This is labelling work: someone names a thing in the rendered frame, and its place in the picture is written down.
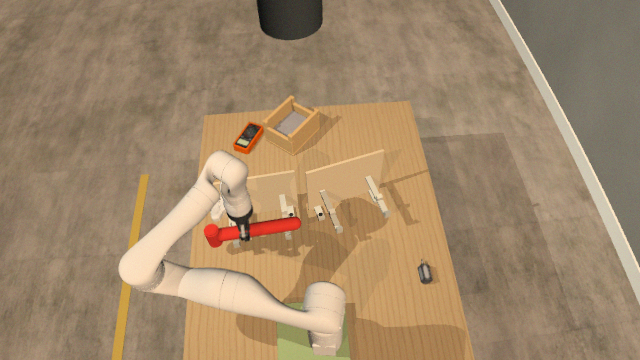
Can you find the small wooden crate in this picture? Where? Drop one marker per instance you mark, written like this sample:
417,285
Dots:
285,119

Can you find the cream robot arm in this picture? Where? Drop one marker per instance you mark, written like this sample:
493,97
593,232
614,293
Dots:
144,268

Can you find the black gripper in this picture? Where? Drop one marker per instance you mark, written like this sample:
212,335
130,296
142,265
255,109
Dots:
241,223

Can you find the orange digital multimeter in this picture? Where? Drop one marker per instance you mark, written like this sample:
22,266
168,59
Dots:
248,138

